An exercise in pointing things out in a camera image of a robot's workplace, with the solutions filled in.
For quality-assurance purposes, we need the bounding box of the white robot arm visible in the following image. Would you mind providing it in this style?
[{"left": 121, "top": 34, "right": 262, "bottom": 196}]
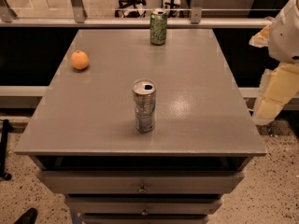
[{"left": 249, "top": 0, "right": 299, "bottom": 125}]

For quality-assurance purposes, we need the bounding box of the silver blue redbull can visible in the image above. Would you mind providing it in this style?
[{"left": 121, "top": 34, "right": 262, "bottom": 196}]
[{"left": 132, "top": 78, "right": 156, "bottom": 133}]

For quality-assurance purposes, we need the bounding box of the green soda can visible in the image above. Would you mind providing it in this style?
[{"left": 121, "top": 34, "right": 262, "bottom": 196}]
[{"left": 150, "top": 8, "right": 167, "bottom": 45}]

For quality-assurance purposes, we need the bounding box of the grey drawer cabinet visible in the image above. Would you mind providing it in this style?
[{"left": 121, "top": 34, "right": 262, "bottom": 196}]
[{"left": 16, "top": 29, "right": 265, "bottom": 224}]

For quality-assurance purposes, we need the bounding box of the orange fruit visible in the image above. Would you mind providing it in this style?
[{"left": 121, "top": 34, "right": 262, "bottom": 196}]
[{"left": 71, "top": 50, "right": 90, "bottom": 70}]

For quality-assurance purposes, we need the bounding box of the middle grey drawer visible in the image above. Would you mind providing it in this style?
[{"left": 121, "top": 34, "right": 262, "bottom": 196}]
[{"left": 66, "top": 196, "right": 222, "bottom": 215}]

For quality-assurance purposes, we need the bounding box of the grey drawer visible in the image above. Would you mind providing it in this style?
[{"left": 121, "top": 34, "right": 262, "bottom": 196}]
[
  {"left": 66, "top": 196, "right": 222, "bottom": 215},
  {"left": 83, "top": 214, "right": 208, "bottom": 224},
  {"left": 38, "top": 171, "right": 244, "bottom": 194}
]

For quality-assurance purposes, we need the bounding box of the black office chair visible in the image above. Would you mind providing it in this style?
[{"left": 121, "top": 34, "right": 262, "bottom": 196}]
[{"left": 115, "top": 0, "right": 147, "bottom": 18}]

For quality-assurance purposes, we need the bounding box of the bottom grey drawer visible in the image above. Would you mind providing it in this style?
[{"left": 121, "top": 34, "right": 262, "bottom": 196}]
[{"left": 83, "top": 214, "right": 208, "bottom": 224}]

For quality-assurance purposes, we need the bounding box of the metal glass railing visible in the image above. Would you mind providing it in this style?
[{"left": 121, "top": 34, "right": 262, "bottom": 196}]
[{"left": 0, "top": 0, "right": 271, "bottom": 28}]

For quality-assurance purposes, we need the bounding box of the top grey drawer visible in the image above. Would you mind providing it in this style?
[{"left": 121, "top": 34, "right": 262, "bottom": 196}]
[{"left": 38, "top": 171, "right": 244, "bottom": 194}]

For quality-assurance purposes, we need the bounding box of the black stand left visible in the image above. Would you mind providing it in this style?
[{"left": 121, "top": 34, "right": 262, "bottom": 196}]
[{"left": 0, "top": 119, "right": 13, "bottom": 181}]

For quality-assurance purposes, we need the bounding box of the black shoe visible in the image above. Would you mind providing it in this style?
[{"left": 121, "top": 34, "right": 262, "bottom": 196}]
[{"left": 14, "top": 208, "right": 38, "bottom": 224}]

